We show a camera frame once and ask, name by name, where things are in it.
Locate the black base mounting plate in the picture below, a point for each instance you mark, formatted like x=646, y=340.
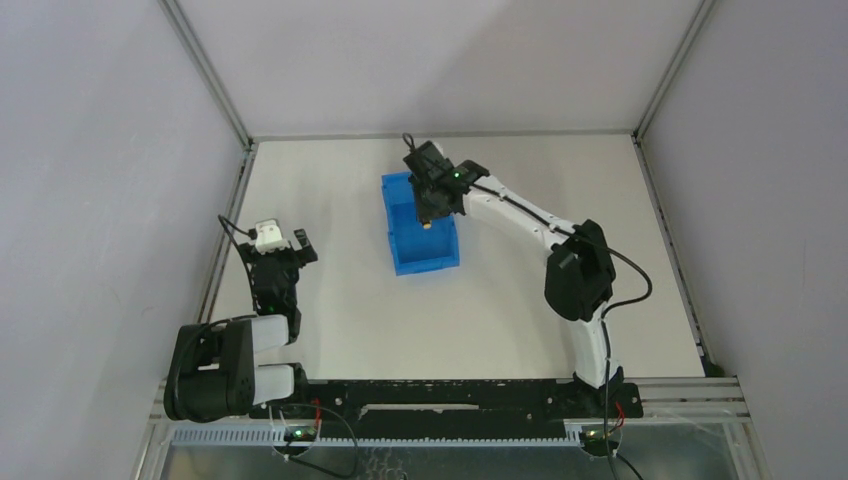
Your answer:
x=477, y=408

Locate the aluminium frame rail back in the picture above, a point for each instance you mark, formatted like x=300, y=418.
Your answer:
x=629, y=132

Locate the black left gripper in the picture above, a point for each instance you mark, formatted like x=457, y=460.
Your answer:
x=281, y=258

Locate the blue plastic bin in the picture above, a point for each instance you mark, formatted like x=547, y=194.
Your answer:
x=416, y=249

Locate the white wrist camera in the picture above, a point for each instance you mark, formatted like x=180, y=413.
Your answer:
x=269, y=237

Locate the white slotted cable duct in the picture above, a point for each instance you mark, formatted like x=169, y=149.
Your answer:
x=265, y=435

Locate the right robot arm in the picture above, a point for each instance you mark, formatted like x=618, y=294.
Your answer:
x=579, y=271

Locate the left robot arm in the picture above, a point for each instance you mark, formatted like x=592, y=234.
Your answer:
x=213, y=372

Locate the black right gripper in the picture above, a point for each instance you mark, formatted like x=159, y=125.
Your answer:
x=424, y=213

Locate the aluminium frame rail right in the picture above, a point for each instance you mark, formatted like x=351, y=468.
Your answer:
x=696, y=25

